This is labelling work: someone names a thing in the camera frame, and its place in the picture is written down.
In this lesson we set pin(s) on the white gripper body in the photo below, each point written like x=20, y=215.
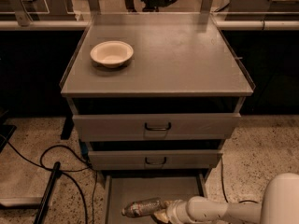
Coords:
x=177, y=210

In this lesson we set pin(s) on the clear plastic water bottle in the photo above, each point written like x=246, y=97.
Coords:
x=143, y=208

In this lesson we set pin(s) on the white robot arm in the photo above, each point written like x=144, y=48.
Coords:
x=280, y=205

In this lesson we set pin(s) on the grey bottom drawer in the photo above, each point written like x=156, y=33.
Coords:
x=122, y=191

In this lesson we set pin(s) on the grey drawer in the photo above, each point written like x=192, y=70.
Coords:
x=154, y=159
x=122, y=191
x=141, y=127

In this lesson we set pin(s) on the grey top drawer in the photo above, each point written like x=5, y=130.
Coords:
x=141, y=127

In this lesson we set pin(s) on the grey middle drawer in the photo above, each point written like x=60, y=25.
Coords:
x=154, y=159

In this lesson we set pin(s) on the grey drawer cabinet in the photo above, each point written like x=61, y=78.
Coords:
x=181, y=65

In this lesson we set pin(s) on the black metal bar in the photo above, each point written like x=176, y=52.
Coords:
x=44, y=205

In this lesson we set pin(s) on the white paper bowl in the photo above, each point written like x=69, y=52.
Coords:
x=112, y=54

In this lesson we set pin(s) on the white horizontal rail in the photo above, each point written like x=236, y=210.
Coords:
x=222, y=25

